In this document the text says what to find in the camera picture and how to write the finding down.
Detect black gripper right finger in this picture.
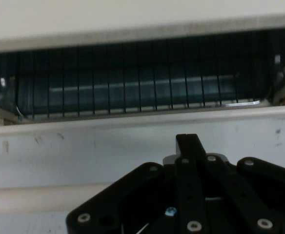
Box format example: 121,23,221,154
186,134,285,234

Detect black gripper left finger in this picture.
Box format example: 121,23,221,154
66,134,208,234

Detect glass oven door cream frame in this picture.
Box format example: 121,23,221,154
0,104,285,195

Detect cream oven door handle bar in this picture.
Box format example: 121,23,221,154
0,182,116,217

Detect oven heating element tube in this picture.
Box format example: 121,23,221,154
49,74,236,93

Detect cream toaster oven body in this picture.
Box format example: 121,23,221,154
0,0,285,125

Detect black wire oven rack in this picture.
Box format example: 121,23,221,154
15,36,272,120

